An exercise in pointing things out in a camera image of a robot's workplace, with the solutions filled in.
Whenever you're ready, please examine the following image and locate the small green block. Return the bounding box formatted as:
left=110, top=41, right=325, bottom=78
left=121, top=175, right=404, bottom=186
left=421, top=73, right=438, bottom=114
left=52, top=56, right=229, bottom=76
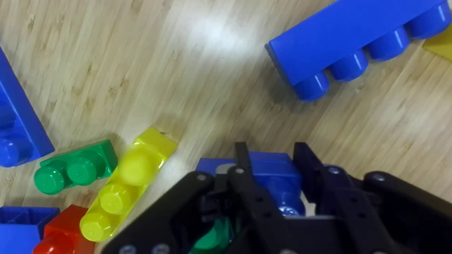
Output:
left=32, top=138, right=120, bottom=196

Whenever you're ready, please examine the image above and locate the small blue block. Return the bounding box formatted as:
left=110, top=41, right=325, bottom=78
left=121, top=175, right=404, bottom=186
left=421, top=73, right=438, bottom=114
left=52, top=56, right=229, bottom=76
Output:
left=0, top=205, right=61, bottom=254

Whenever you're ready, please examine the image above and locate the blue narrow four-stud block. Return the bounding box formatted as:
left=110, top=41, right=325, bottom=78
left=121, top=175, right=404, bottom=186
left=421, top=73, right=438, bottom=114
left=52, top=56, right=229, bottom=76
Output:
left=246, top=151, right=305, bottom=217
left=0, top=46, right=56, bottom=169

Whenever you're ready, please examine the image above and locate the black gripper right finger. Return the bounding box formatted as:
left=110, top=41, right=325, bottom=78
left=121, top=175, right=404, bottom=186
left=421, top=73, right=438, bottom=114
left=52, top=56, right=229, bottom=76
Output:
left=294, top=141, right=452, bottom=254

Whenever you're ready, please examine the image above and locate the blue wide eight-stud block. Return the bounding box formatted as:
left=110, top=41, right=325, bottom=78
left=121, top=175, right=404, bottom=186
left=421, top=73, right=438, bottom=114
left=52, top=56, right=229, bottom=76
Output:
left=264, top=0, right=452, bottom=103

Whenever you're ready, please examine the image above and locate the yellow four-stud block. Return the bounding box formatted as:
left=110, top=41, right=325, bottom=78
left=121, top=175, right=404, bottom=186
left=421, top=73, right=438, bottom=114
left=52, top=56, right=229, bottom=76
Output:
left=421, top=27, right=452, bottom=62

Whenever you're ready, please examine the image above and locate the green two-stud block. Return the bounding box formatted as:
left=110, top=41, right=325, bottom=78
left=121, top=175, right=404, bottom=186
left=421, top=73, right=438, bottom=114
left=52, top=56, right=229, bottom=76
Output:
left=189, top=217, right=231, bottom=253

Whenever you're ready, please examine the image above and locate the red building block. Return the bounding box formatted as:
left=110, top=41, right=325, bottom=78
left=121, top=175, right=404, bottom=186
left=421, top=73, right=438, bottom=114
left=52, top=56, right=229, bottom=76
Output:
left=32, top=203, right=97, bottom=254

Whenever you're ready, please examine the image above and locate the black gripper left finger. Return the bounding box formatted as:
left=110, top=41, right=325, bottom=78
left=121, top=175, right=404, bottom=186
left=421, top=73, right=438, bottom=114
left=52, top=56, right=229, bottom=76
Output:
left=100, top=141, right=288, bottom=254

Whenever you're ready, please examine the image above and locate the yellow building block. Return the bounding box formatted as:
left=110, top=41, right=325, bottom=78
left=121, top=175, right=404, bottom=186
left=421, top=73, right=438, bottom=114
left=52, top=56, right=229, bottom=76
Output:
left=78, top=126, right=179, bottom=244

